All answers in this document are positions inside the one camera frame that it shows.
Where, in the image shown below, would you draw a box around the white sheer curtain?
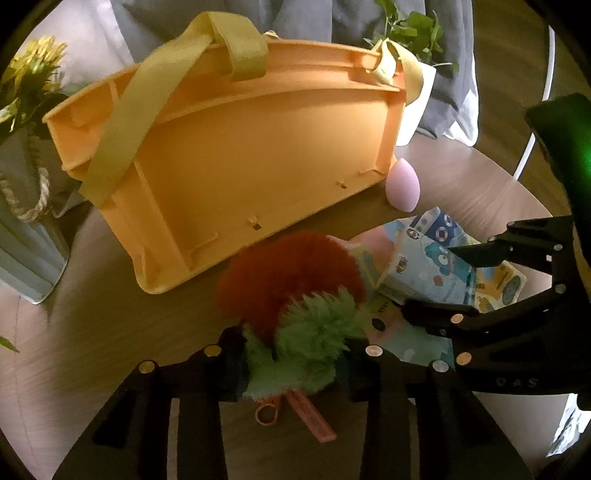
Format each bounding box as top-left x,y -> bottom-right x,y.
444,78 -> 479,147

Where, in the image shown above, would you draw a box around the green leafy plant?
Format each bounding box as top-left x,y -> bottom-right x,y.
364,0 -> 461,80

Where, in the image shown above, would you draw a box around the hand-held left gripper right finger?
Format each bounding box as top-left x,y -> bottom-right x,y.
343,345 -> 533,480

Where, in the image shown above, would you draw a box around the orange plastic crate yellow straps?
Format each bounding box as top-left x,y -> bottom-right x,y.
42,11 -> 426,296

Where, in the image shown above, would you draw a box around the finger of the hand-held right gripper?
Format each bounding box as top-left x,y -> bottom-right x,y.
448,216 -> 575,278
402,283 -> 573,366

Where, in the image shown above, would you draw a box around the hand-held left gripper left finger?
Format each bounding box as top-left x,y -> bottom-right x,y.
53,329 -> 246,480

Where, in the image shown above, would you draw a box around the red and green plush toy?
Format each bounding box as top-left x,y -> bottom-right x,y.
216,231 -> 370,445

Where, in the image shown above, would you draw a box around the blue cartoon print tissue packet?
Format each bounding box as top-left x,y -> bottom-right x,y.
379,208 -> 477,306

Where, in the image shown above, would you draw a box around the yellow cartoon print tissue packet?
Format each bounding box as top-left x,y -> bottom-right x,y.
471,261 -> 528,315

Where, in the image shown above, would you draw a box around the pale blue tissue packet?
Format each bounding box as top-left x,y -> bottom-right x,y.
362,298 -> 458,367

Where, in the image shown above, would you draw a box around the beige curtain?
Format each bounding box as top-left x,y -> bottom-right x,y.
44,0 -> 140,100

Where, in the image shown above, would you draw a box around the pink egg-shaped makeup sponge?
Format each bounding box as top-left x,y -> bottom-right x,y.
385,158 -> 419,213

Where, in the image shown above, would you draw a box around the white metal hoop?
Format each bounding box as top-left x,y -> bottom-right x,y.
512,25 -> 557,182

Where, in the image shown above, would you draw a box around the grey ribbed vase with rope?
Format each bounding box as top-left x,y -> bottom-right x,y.
0,128 -> 89,305

